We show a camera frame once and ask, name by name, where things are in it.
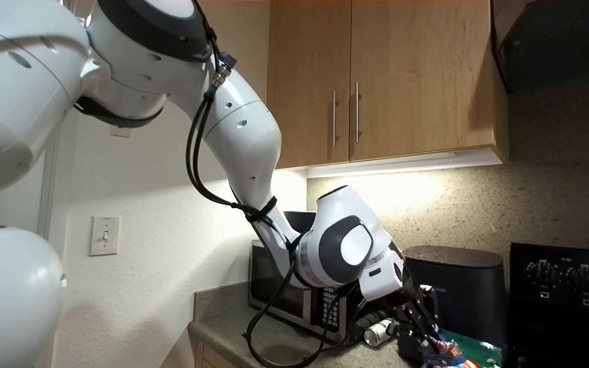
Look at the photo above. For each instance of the black air fryer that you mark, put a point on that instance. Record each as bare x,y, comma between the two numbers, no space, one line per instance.
469,289

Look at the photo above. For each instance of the range hood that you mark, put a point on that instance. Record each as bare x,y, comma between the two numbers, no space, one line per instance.
541,42

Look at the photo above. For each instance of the wooden cabinet door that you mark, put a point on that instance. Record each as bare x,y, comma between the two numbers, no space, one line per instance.
426,79
310,77

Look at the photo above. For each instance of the blue KitKat sachet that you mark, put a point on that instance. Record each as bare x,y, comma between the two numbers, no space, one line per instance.
445,353

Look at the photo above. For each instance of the green pistachio sachet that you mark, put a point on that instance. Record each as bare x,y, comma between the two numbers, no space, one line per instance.
473,351

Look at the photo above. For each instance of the black steel microwave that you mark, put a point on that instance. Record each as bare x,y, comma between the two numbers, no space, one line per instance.
317,310

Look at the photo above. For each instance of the wooden cabinet left door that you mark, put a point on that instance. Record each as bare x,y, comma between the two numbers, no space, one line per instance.
310,77

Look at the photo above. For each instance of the wooden base cabinet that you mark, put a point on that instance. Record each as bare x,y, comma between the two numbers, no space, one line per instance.
210,353

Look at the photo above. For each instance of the blue bowl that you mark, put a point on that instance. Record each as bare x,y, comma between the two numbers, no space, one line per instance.
300,218

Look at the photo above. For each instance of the wooden cabinet right door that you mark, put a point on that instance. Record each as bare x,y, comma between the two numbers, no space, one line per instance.
426,79

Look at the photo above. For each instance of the small metal can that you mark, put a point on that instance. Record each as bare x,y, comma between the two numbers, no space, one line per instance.
378,334

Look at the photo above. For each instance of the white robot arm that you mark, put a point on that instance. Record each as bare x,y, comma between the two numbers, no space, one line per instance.
122,64

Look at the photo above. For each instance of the white light switch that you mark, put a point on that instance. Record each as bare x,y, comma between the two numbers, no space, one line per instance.
104,236

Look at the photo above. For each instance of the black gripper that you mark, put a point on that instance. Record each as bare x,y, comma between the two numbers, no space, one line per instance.
415,313

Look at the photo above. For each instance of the black electric stove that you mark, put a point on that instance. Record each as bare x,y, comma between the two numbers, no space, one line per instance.
548,307

